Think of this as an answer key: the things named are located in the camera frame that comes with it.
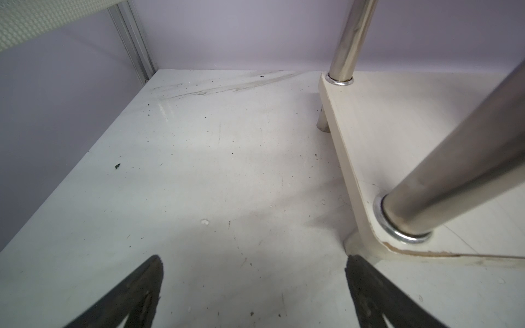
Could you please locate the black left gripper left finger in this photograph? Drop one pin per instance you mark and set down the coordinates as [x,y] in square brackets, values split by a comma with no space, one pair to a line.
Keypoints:
[133,302]

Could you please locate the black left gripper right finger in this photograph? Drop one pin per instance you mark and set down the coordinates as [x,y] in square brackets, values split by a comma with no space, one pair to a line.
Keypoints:
[378,302]

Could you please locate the white two-tier rack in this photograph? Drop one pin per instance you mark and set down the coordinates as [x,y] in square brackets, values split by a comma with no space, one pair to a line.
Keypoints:
[433,162]

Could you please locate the aluminium frame profile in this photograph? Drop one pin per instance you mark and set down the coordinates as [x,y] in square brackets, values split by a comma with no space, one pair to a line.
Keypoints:
[133,36]

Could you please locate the white mesh wall shelf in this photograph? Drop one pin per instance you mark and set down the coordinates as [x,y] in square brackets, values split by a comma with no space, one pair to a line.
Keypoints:
[23,20]

